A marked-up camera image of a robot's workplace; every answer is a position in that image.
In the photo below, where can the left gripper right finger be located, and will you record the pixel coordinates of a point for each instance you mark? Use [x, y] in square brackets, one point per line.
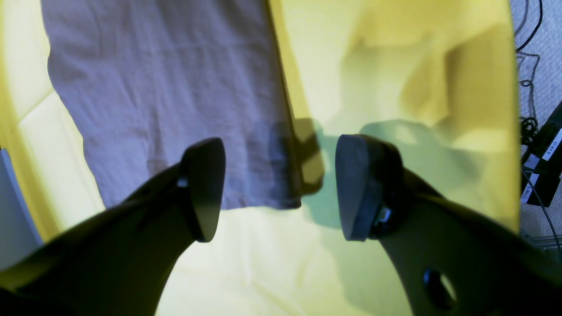
[451, 260]

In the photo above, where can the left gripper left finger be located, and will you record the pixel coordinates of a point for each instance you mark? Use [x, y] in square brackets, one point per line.
[117, 263]

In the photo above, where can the brown T-shirt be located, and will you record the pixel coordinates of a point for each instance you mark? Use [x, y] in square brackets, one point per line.
[145, 79]

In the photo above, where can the black power adapter box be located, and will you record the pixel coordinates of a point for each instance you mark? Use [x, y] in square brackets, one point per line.
[542, 161]

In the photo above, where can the yellow table cloth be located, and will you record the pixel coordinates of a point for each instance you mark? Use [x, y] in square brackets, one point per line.
[435, 77]

